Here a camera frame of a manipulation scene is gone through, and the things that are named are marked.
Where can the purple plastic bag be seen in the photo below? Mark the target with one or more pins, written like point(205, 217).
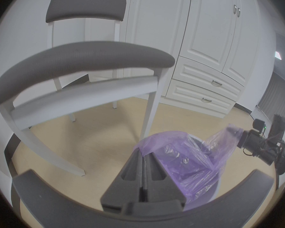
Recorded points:
point(180, 165)

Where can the white wardrobe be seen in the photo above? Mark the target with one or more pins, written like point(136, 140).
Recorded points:
point(204, 32)

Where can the ceiling light panel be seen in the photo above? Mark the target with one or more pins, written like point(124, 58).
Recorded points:
point(277, 55)

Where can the grey curtain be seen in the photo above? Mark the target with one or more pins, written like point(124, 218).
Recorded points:
point(275, 98)

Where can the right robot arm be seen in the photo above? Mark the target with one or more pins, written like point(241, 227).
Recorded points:
point(283, 160)

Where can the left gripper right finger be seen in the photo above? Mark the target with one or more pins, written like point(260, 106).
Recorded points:
point(166, 191)

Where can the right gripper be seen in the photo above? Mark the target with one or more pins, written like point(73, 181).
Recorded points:
point(250, 142)

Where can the white trash bin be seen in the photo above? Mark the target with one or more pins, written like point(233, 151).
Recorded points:
point(218, 186)

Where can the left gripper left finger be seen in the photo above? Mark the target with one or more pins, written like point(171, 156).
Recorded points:
point(118, 193)

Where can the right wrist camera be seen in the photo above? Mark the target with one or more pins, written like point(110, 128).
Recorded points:
point(258, 125)

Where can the white chair grey cushions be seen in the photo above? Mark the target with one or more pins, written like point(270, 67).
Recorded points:
point(85, 6)

